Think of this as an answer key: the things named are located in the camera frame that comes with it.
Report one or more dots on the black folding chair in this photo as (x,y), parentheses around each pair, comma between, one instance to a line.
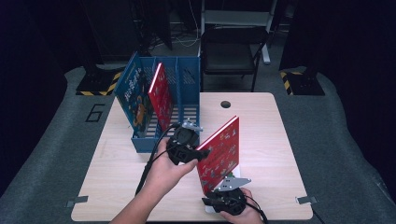
(229,56)

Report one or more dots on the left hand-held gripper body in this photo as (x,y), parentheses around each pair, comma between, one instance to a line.
(183,146)

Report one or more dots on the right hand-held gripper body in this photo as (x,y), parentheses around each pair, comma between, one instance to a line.
(229,200)

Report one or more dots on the black stand base striped edge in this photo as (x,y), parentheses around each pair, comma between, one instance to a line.
(306,85)
(96,84)

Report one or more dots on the blue plastic file rack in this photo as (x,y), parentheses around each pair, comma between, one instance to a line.
(188,93)

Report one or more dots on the grey floor carpet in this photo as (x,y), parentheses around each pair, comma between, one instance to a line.
(311,124)

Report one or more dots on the person's right hand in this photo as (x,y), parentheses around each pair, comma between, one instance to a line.
(247,216)

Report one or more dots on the blue cartoon picture book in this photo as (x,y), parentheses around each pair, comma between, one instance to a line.
(137,99)

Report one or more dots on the red picture book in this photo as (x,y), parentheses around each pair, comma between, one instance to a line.
(162,99)
(222,155)

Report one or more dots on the person's left hand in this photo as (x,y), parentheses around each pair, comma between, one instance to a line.
(165,177)

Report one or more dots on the grey tape strip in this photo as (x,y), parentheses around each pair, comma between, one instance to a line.
(77,200)
(306,200)

